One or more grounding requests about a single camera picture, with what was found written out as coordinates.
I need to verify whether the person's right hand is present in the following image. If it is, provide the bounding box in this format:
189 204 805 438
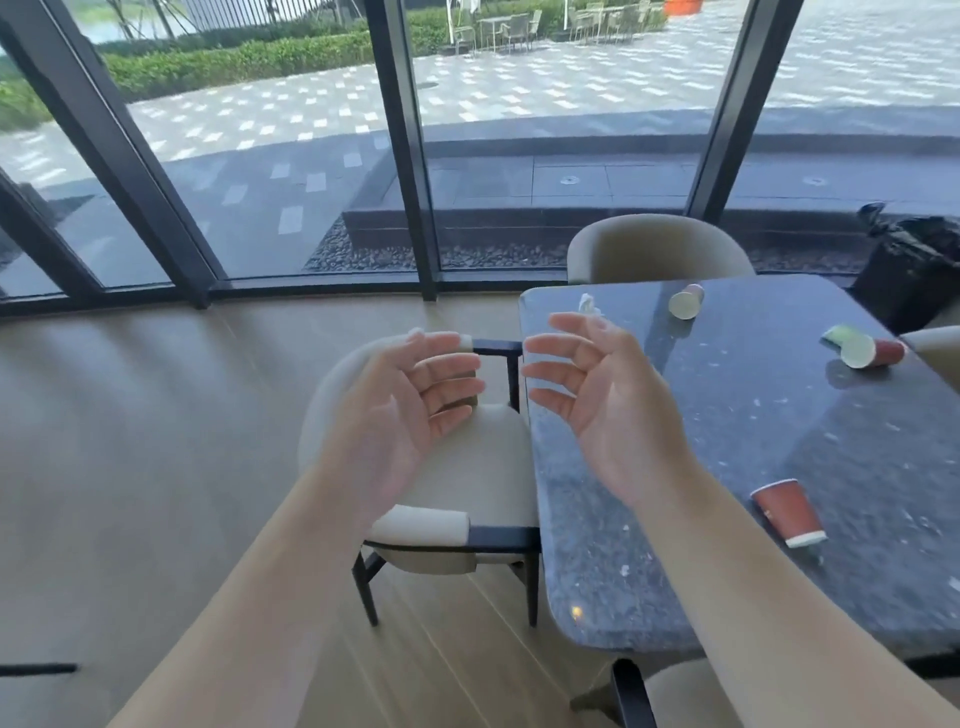
520 311 700 513

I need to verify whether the person's left hand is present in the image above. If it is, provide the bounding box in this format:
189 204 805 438
328 328 488 521

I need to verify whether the person's left forearm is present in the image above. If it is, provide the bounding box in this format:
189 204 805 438
105 478 393 728

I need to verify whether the person's right forearm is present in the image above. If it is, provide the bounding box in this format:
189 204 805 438
628 463 960 728

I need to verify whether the strip of dark gravel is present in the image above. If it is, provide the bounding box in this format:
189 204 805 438
303 216 875 274

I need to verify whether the red paper cup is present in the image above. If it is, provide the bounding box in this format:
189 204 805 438
840 331 909 371
750 478 829 549
668 283 706 322

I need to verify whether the group of outdoor chairs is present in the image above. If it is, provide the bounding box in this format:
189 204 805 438
448 0 663 57

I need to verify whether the green hedge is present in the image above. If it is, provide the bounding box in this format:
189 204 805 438
0 0 670 132

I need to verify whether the black bin with bag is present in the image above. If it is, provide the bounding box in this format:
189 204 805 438
850 201 960 336

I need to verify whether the beige chair with dark frame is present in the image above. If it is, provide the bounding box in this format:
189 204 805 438
297 333 543 629
898 325 960 393
566 213 757 287
568 657 745 728

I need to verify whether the black window frame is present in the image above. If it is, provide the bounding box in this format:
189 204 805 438
0 0 960 320

